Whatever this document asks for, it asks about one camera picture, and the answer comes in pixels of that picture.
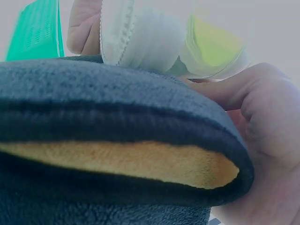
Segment person's left hand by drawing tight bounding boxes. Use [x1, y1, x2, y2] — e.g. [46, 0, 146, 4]
[66, 0, 104, 57]

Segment person's right hand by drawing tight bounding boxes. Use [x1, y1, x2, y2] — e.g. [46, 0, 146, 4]
[186, 62, 300, 225]

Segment white padded fabric item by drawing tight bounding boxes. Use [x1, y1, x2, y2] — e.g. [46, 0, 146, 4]
[99, 0, 188, 74]

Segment dark fleece cloth orange lining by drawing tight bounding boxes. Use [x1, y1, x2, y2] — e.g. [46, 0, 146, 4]
[0, 55, 255, 225]

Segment green perforated plastic basket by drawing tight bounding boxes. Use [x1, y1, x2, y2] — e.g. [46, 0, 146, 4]
[4, 0, 65, 62]

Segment clear yellow-green plastic container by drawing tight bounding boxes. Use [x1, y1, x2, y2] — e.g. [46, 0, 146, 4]
[164, 14, 253, 79]

